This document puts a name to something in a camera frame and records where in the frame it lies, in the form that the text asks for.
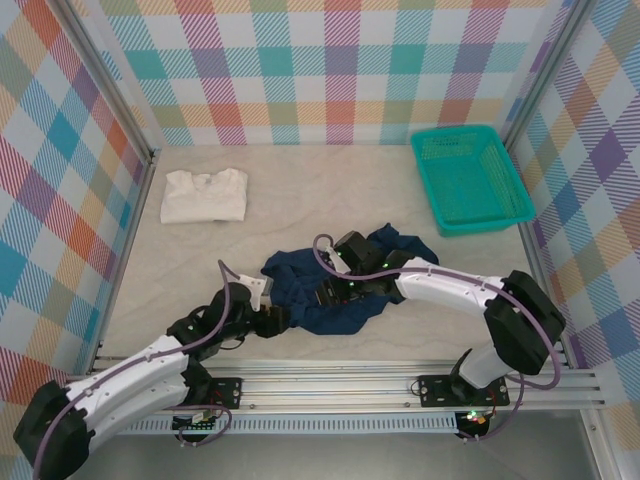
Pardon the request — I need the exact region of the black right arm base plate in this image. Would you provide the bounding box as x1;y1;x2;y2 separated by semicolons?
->
417;373;511;409

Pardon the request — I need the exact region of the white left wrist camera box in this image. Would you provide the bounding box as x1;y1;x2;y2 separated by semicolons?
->
234;272;274;314

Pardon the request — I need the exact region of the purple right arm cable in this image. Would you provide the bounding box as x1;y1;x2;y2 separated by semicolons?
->
312;233;561;441

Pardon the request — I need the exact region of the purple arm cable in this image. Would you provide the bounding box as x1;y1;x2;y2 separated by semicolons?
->
29;258;234;480
312;233;561;441

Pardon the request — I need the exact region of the aluminium frame post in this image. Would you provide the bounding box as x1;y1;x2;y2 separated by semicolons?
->
497;0;599;151
49;0;161;164

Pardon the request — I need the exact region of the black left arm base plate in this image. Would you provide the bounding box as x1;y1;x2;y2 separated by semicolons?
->
189;377;244;411

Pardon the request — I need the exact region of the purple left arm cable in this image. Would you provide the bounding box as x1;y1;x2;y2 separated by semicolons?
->
29;258;234;480

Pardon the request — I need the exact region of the aluminium table edge rail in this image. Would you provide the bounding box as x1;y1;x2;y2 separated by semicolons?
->
89;149;160;361
499;144;574;369

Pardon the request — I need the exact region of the teal plastic mesh basket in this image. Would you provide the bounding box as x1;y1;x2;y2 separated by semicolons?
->
409;124;536;238

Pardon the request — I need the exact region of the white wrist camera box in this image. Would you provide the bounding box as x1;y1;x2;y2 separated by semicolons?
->
324;243;351;274
234;272;274;314

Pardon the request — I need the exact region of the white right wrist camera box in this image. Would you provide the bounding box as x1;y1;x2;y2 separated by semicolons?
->
324;243;351;274

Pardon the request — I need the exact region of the white folded t-shirt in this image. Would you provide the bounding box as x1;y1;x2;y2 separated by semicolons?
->
159;168;250;225

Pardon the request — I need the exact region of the navy blue t-shirt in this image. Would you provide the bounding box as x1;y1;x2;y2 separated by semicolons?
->
260;222;441;337

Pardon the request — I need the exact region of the white slotted cable duct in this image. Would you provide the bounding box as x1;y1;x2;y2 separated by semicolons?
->
114;414;459;435

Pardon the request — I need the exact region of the grey metal panel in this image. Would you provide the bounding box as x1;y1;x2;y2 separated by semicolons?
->
64;433;601;480

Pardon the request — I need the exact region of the small electronics board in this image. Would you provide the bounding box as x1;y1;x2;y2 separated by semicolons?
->
457;408;494;429
172;412;221;434

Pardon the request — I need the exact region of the aluminium mounting rail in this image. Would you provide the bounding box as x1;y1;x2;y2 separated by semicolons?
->
54;357;606;414

